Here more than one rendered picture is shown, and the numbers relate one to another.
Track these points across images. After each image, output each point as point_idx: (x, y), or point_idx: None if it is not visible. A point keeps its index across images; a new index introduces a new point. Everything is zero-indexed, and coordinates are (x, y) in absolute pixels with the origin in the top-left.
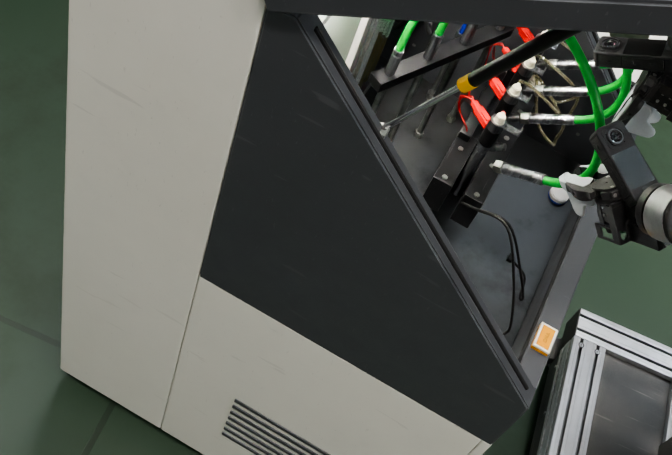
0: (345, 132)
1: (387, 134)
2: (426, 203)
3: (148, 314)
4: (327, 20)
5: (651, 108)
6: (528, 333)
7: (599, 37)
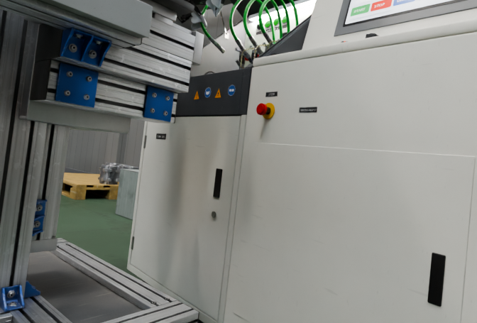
0: None
1: (224, 34)
2: (209, 43)
3: None
4: (258, 34)
5: None
6: None
7: (288, 36)
